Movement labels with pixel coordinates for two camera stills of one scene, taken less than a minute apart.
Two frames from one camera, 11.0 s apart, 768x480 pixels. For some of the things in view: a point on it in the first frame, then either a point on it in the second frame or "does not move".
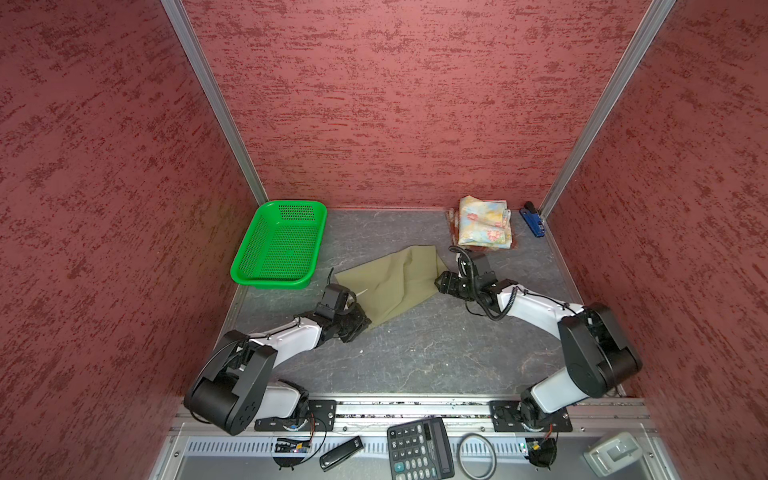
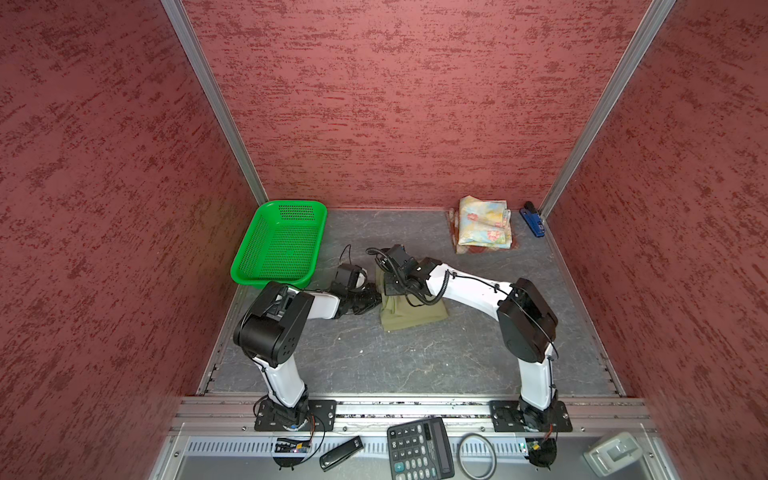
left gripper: [361, 323] -> [374, 299]
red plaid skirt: [453, 218] does not move
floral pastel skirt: [485, 223] does not move
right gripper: [447, 284] -> [388, 281]
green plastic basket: [283, 246] does not move
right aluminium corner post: [652, 19] does not move
